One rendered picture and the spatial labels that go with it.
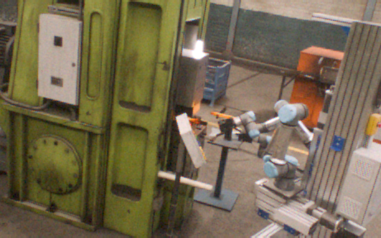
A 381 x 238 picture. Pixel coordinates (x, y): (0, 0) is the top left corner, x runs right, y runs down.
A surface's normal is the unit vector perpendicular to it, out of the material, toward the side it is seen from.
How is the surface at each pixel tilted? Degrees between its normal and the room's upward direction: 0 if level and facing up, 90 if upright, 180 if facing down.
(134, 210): 90
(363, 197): 90
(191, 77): 90
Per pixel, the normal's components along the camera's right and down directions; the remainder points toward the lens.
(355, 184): -0.67, 0.16
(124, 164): -0.30, 0.29
